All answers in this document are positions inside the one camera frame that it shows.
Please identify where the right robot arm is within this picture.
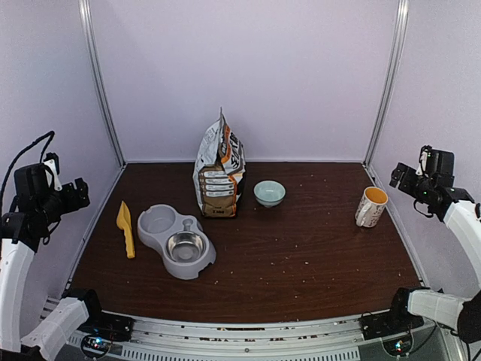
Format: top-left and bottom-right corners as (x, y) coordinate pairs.
(385, 162), (480, 344)

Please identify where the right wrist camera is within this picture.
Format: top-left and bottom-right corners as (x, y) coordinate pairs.
(416, 145), (455, 177)

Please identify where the steel bowl in feeder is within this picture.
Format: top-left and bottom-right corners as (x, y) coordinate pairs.
(165, 231), (207, 263)

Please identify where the light green ceramic bowl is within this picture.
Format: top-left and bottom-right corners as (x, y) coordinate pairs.
(253, 180), (286, 208)

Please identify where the yellow plastic scoop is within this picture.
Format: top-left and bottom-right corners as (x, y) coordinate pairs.
(116, 201), (135, 259)

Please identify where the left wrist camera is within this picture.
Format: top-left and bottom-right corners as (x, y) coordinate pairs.
(43, 153), (62, 192)

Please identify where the dog food bag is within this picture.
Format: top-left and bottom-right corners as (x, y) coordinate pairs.
(192, 113), (246, 218)

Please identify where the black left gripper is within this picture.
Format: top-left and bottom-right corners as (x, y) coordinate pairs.
(38, 177), (89, 223)

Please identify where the front aluminium rail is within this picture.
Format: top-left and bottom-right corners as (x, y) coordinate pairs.
(37, 296), (452, 361)

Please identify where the grey double pet feeder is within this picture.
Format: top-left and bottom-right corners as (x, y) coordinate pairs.
(137, 204), (216, 280)

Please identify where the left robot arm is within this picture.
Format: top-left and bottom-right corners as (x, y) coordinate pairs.
(1, 159), (108, 360)

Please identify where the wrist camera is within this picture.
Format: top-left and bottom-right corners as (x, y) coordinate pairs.
(416, 145), (455, 177)
(43, 153), (62, 192)

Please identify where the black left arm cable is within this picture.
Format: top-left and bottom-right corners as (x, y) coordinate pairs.
(0, 130), (56, 211)

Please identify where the left aluminium frame post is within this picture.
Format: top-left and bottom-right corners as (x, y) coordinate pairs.
(78, 0), (126, 168)

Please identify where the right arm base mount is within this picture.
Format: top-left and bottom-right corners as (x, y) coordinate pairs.
(359, 311), (424, 341)

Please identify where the patterned mug yellow inside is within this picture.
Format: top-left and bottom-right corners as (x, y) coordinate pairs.
(355, 187), (389, 228)

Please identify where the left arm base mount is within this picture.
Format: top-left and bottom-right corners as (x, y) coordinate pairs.
(78, 311), (135, 342)

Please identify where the right aluminium frame post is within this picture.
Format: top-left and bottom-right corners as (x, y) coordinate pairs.
(364, 0), (410, 168)

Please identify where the aluminium frame post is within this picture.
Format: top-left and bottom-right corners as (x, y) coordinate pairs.
(78, 0), (126, 168)
(364, 0), (410, 168)

